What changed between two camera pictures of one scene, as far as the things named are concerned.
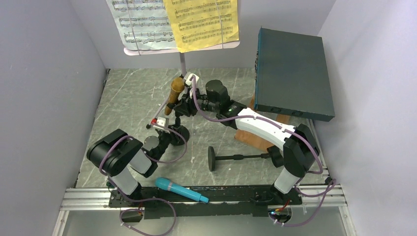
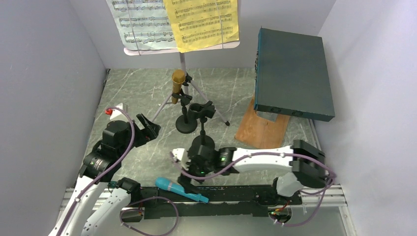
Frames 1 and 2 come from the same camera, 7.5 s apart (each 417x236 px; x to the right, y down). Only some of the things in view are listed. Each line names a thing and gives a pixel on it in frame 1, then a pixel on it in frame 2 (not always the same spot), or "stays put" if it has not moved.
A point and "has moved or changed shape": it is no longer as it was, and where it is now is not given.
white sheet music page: x=144 y=24 stays put
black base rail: x=224 y=201 stays put
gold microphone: x=177 y=86 has moved or changed shape
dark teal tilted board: x=292 y=76 stays put
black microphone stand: x=274 y=153 has moved or changed shape
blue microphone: x=166 y=184 stays put
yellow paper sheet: x=202 y=24 stays put
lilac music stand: x=137 y=51 stays put
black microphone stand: x=179 y=134 -> x=183 y=124
